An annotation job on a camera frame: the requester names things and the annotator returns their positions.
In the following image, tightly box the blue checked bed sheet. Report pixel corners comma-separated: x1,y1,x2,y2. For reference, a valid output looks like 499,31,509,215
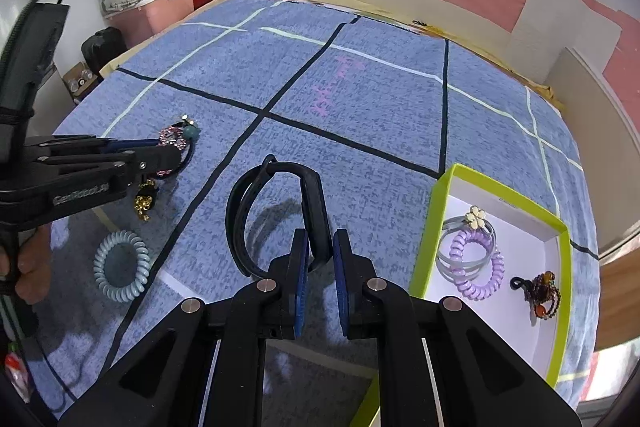
27,0,600,414

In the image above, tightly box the gold leaf hair tie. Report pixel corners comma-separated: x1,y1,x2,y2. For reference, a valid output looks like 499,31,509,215
132,178,161,223

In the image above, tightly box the wooden board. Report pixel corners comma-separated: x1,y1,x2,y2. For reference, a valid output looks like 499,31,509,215
596,249,640,351

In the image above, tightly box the light blue spiral hair tie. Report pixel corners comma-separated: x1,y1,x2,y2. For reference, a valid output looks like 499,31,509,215
92,230,151,304

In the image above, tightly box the black bag on floor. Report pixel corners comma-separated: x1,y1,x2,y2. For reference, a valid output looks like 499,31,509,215
80,27,127,75

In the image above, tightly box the purple spiral hair tie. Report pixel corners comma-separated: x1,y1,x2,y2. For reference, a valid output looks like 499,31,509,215
448,226,507,303

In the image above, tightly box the small cardboard box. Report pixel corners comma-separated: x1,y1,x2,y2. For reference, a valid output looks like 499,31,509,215
62,62,102,105

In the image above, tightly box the black wristband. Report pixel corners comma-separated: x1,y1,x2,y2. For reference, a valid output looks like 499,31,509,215
226,154,333,279

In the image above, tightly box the amber bead hair tie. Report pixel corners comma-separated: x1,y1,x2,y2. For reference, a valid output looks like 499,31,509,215
510,271,562,322

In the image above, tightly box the pink plastic storage bin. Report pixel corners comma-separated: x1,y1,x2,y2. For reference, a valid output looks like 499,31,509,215
104,0,194,48

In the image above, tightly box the black hair tie colourful charm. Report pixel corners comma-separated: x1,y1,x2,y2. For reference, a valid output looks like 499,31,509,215
154,114,201,180

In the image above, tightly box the beige headboard panel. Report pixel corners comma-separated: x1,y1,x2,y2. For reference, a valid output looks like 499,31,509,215
546,48,639,263

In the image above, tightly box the person's left hand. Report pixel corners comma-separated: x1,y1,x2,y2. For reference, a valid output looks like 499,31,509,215
15,223,52,305

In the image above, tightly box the lime green cardboard box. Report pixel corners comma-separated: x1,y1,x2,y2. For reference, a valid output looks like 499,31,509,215
354,164,572,426

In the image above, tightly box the grey flower hair tie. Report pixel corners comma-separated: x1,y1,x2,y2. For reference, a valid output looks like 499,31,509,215
435,204,497,283

